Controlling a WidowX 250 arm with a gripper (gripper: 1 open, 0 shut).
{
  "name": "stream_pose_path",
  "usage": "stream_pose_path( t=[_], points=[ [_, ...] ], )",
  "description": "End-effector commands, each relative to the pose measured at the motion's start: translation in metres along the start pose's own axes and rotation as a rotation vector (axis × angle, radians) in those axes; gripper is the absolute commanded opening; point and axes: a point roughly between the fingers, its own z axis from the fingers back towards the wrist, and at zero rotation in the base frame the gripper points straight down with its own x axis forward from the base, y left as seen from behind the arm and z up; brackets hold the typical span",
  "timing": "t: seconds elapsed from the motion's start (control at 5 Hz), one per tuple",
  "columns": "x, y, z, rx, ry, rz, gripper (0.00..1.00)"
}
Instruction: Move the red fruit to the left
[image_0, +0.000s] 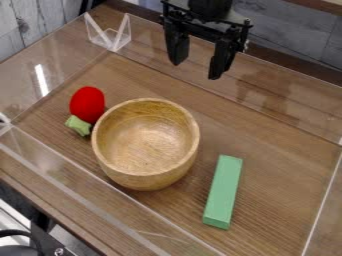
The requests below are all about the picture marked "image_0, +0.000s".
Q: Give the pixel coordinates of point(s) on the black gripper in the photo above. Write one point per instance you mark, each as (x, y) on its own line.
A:
(207, 19)

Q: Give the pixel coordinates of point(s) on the wooden bowl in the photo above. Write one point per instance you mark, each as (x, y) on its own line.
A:
(145, 142)

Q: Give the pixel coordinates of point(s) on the green rectangular block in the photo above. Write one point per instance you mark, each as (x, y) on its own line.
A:
(220, 200)

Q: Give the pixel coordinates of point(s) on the black metal bracket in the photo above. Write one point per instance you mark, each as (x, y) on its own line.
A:
(48, 245)

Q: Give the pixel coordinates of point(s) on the clear acrylic tray walls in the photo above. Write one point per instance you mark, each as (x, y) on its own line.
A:
(264, 114)

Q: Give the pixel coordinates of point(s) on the red plush strawberry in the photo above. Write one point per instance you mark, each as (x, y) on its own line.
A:
(87, 107)

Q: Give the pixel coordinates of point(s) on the clear acrylic corner bracket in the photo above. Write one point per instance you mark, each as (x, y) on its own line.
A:
(109, 39)

